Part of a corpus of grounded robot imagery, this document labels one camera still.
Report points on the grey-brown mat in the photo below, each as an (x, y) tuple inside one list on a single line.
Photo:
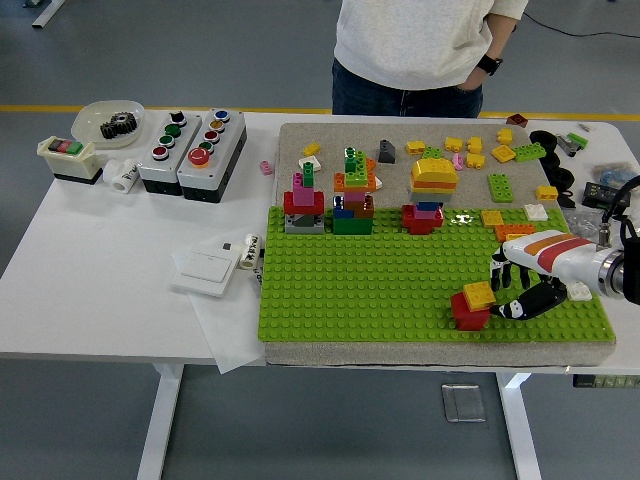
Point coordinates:
[(340, 135)]

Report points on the black rubber tyre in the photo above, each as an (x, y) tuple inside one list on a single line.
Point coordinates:
[(562, 178), (552, 161), (542, 140)]

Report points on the grey four-button control box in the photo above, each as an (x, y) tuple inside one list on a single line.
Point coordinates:
[(162, 172)]

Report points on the white paper sheet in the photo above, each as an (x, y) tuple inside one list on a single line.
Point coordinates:
[(230, 330)]

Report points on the clear plastic bag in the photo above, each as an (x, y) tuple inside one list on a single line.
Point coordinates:
[(582, 222)]

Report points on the small pink brick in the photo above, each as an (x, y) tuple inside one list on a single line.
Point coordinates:
[(266, 168), (457, 161)]

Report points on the green long brick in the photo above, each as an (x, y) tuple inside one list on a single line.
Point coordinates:
[(529, 152)]

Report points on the small yellow two-stud brick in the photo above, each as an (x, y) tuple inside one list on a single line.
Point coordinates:
[(454, 144), (311, 149), (475, 161), (475, 144), (415, 147), (505, 136), (546, 192)]

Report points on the grey plastic part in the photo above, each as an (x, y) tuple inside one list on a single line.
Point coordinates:
[(565, 144)]

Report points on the white square four-stud brick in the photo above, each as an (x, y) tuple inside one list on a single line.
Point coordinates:
[(536, 211), (580, 292)]

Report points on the large red brick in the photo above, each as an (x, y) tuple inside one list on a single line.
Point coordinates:
[(469, 320)]

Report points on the white plastic bowl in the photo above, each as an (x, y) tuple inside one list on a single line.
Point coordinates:
[(87, 122)]

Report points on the white wall switch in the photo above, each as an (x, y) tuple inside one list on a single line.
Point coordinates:
[(202, 272)]

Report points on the metal floor socket plate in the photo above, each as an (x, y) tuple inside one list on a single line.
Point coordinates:
[(463, 403)]

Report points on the yellow square four-stud brick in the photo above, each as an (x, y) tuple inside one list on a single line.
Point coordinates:
[(479, 294), (491, 218)]

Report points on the small brown brick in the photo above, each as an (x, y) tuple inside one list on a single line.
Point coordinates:
[(517, 120)]

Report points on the dark grey slope brick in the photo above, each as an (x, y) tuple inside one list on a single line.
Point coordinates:
[(386, 151)]

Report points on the brick tower with yellow dome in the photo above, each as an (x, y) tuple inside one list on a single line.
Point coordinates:
[(433, 177)]

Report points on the white pipe fitting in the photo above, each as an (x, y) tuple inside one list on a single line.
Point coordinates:
[(250, 251), (121, 176)]

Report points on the black wristwatch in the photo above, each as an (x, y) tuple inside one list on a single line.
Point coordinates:
[(490, 65)]

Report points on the brick tower with green base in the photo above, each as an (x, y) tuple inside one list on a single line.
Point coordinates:
[(352, 222)]

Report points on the black display module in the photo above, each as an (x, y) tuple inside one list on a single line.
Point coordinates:
[(597, 192)]

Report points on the person's left forearm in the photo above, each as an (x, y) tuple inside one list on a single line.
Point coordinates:
[(502, 35)]

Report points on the green studded baseplate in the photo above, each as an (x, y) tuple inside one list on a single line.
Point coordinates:
[(360, 285)]

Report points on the white table leg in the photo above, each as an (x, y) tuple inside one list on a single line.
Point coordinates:
[(160, 425), (520, 430)]

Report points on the black table control panel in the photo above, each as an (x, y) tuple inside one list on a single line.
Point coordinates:
[(605, 381)]

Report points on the black metal gear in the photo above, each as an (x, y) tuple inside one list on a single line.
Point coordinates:
[(119, 126)]

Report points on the white flat square brick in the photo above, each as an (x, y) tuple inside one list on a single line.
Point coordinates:
[(309, 164)]

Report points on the white furniture foot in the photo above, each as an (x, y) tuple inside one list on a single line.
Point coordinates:
[(47, 15)]

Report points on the brick tower with grey base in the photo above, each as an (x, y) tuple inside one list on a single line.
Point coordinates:
[(304, 200)]

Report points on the small bright green brick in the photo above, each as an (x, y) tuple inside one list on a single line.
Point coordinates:
[(578, 140)]

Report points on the yellow square brick with hole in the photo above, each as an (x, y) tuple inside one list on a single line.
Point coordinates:
[(516, 237), (503, 154)]

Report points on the grey emergency stop control box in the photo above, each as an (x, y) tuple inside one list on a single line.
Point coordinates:
[(205, 175)]

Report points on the orange long brick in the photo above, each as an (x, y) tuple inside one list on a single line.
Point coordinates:
[(515, 229)]

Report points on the person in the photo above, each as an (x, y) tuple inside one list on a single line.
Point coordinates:
[(415, 45)]

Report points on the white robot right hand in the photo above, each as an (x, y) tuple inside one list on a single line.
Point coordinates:
[(560, 260)]

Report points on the cream switch box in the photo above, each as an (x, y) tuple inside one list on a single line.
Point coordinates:
[(70, 162)]

